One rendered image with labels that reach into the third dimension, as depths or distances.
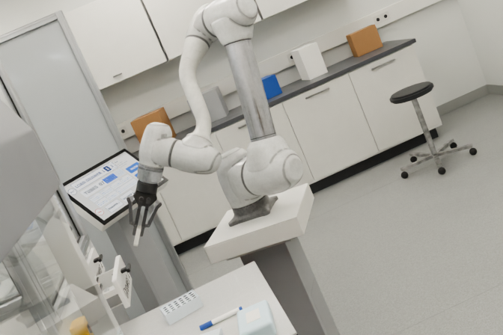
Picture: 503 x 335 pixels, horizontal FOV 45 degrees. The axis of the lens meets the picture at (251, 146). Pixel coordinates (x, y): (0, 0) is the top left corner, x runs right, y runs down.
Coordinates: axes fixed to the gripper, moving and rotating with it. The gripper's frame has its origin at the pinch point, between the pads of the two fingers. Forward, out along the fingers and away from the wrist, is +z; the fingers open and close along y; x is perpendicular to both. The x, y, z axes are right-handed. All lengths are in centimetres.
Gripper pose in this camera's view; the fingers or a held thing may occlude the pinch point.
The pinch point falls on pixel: (137, 235)
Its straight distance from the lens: 224.8
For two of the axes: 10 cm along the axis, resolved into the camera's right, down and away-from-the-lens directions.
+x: 1.7, 1.2, -9.8
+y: -9.6, -1.9, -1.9
